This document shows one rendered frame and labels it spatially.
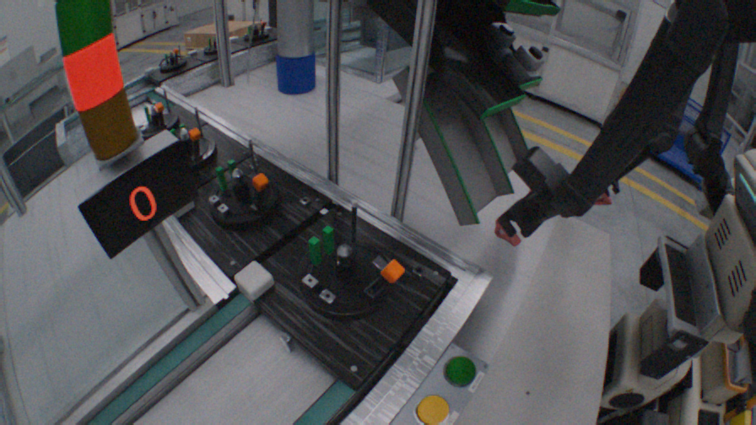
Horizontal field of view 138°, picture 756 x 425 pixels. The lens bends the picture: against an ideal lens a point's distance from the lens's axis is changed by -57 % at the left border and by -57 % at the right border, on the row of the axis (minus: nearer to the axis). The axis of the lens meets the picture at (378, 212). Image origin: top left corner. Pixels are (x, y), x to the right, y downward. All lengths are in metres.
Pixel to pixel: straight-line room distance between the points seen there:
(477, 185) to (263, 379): 0.49
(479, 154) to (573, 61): 3.68
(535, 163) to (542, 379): 0.38
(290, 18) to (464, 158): 0.84
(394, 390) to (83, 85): 0.47
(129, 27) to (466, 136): 9.25
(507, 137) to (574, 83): 3.58
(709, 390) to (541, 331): 0.62
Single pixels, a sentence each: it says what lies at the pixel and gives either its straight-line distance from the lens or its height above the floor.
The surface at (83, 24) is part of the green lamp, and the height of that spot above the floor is 1.38.
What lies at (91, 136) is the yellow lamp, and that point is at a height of 1.29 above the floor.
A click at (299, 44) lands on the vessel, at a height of 1.06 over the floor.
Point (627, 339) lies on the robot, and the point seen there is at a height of 0.80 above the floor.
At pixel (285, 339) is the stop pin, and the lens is 0.47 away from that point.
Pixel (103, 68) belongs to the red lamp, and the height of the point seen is 1.34.
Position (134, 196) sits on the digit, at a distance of 0.33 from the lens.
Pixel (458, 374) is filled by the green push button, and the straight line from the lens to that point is 0.46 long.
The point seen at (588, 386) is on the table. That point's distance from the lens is 0.69.
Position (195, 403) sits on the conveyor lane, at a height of 0.92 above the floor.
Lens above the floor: 1.39
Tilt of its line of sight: 44 degrees down
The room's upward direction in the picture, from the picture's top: 6 degrees clockwise
